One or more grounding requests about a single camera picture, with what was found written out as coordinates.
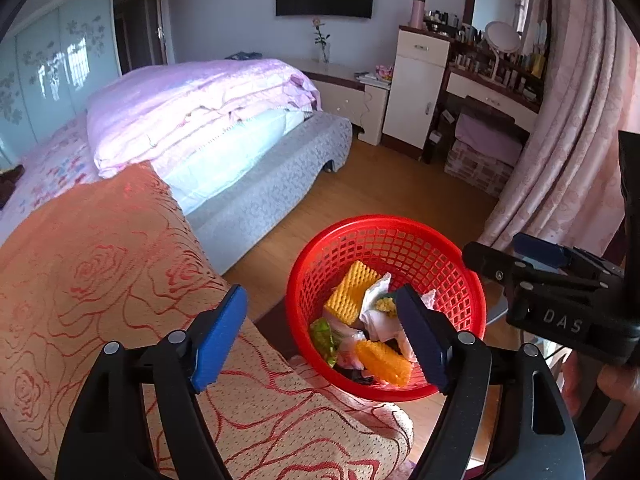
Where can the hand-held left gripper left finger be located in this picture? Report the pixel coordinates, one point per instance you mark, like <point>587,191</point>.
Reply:
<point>220,340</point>

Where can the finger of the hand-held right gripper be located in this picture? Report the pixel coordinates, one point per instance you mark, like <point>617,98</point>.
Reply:
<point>492,267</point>
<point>540,250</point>

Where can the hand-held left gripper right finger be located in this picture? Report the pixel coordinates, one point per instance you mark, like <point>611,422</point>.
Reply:
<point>425,345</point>

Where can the yellow foam fruit net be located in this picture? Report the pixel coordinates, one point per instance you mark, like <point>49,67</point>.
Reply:
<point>350,290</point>
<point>385,365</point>

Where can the white tissue paper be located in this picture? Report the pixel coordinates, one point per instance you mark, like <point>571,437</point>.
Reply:
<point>380,329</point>

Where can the green yellow knit cloth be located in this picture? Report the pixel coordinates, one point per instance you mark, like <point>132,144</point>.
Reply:
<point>386,305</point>

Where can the clear plastic bag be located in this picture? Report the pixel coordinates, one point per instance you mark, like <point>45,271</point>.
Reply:
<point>345,335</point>

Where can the red plastic basket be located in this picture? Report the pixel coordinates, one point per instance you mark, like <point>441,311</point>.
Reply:
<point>400,245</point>

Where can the light green wrapper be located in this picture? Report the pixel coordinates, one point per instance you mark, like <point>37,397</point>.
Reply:
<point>325,340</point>

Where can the person's right hand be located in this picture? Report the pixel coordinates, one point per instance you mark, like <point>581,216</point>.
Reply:
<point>620,385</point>

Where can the patterned storage box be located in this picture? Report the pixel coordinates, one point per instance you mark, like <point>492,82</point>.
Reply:
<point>475,165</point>

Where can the pink curtain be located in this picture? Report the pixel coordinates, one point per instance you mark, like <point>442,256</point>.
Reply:
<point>575,135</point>

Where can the dark stool with purple cushion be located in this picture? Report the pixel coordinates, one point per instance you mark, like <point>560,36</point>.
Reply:
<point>487,135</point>

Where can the orange rose-patterned tablecloth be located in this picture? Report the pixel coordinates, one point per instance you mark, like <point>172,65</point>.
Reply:
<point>100,270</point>

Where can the brown vanity dresser with mirror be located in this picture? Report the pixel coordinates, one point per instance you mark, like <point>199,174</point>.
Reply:
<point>492,95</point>

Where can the grey covered bed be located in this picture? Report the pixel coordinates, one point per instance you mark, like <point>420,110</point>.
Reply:
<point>280,180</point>

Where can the tall cream cabinet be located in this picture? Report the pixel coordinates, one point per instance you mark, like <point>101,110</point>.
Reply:
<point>415,90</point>

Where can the light blue pillow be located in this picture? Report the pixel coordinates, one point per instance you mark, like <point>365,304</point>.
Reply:
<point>230,145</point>

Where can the round white makeup mirror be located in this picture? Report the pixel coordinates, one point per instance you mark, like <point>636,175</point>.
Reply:
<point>502,40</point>

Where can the small pink toy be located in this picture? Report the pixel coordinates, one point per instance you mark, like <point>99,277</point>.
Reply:
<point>384,71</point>

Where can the row of cosmetic bottles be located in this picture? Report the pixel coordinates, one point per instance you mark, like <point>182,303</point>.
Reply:
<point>470,35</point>

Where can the low cream cabinet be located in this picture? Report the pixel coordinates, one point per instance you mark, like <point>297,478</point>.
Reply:
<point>345,95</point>

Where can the small stack of books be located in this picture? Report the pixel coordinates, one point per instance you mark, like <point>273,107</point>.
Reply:
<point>366,76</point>

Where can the pink floral bedsheet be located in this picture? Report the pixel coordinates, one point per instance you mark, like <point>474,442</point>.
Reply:
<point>55,170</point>

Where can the pink duvet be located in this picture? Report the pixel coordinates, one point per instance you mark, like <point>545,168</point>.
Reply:
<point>190,100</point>

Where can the brown plush toy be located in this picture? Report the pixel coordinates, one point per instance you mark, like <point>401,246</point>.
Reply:
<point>7,182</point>

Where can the pink thermos bottle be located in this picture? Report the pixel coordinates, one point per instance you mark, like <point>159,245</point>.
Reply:
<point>417,10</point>

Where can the pink rose in vase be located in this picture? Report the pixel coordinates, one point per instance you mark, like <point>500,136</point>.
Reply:
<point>322,45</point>

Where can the white room door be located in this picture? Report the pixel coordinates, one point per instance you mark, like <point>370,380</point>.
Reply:
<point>162,25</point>

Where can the glass sliding-door wardrobe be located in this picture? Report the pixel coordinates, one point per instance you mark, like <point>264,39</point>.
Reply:
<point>50,60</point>

